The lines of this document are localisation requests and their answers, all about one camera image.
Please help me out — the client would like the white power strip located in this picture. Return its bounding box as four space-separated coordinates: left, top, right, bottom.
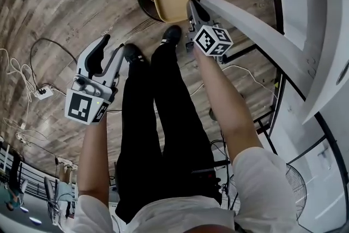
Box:
35 85 54 100

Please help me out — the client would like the person in white coat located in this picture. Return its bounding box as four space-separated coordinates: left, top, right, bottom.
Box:
65 146 298 233

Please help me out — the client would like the round metal desk grommet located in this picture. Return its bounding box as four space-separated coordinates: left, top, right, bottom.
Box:
336 62 349 87

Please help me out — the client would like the black wire fan guard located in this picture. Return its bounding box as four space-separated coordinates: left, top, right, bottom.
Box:
284 163 308 224

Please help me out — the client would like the black looped power cable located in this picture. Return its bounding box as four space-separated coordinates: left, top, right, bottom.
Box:
29 38 79 91

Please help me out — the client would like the person's left forearm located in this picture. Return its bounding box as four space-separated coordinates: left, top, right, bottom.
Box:
76 113 110 200

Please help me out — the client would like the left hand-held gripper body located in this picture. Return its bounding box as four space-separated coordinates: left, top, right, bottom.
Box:
64 75 118 126

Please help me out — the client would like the black left shoe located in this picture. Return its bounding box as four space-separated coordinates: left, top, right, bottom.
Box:
123 43 146 64

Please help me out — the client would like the black shoe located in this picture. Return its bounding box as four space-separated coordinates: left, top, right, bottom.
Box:
160 25 183 46
123 43 146 64

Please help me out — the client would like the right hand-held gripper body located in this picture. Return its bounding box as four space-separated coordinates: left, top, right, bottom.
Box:
185 23 234 58

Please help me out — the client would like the person's right forearm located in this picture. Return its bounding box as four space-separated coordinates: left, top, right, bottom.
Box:
194 47 264 165

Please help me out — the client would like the black metal railing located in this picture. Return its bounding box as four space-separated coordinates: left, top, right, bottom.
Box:
0 144 60 200

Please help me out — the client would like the black desk frame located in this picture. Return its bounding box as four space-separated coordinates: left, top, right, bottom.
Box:
225 44 287 151

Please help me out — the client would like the thin white cable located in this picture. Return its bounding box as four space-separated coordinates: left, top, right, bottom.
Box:
222 64 276 94

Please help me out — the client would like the black right shoe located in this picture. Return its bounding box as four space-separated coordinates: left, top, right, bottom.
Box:
160 25 183 46

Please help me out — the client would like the long white cable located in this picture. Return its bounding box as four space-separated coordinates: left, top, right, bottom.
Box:
0 47 50 146

